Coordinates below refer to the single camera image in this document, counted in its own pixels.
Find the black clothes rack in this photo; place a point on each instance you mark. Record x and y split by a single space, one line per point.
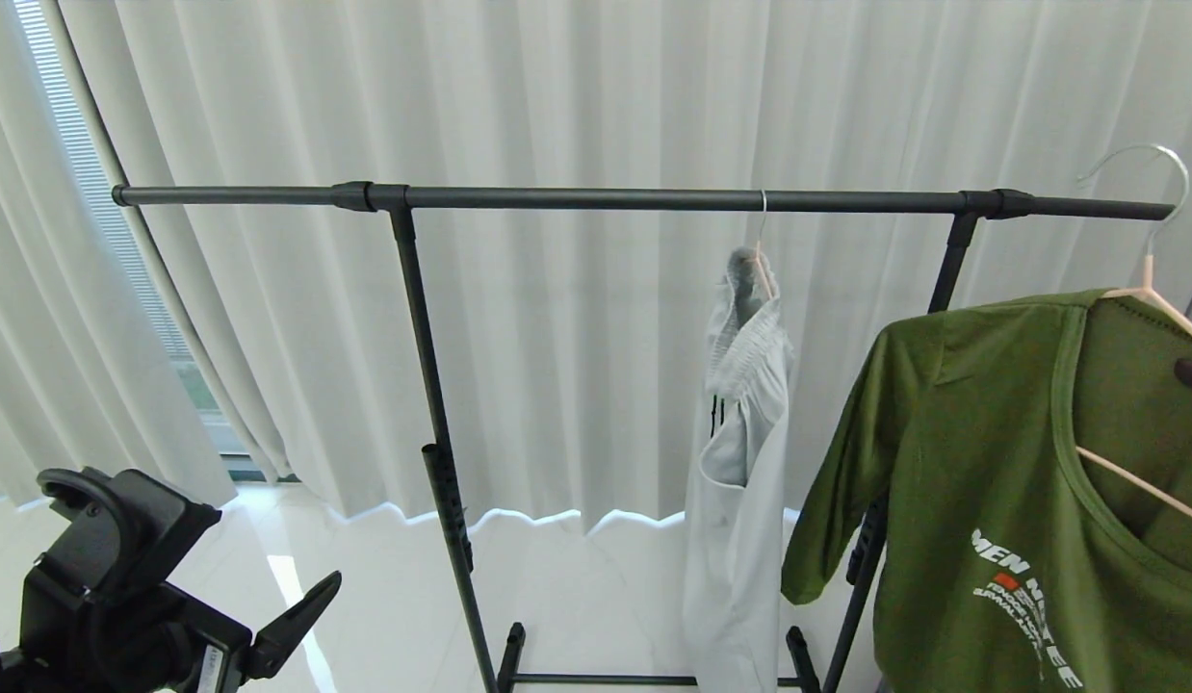
596 199

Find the window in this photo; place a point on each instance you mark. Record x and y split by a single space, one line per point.
84 115

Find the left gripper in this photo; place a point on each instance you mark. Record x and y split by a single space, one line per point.
124 635

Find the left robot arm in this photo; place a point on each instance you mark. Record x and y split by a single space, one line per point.
4 679

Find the pink clothes hanger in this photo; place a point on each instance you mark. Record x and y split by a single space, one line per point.
762 265
1148 274

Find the green short-sleeved shirt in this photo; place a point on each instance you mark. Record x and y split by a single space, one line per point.
962 462

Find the pale grey shorts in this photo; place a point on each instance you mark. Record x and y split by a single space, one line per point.
740 539

